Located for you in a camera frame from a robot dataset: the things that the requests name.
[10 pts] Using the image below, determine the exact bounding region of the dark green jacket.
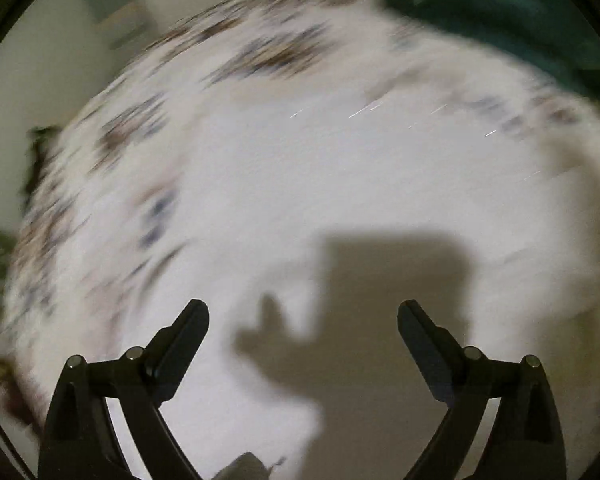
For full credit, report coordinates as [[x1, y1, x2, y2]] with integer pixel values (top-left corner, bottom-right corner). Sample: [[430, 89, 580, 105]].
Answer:
[[382, 0, 600, 104]]

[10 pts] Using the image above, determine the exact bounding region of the floral white fleece blanket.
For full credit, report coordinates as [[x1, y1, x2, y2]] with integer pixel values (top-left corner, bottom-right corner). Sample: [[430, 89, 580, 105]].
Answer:
[[5, 0, 600, 479]]

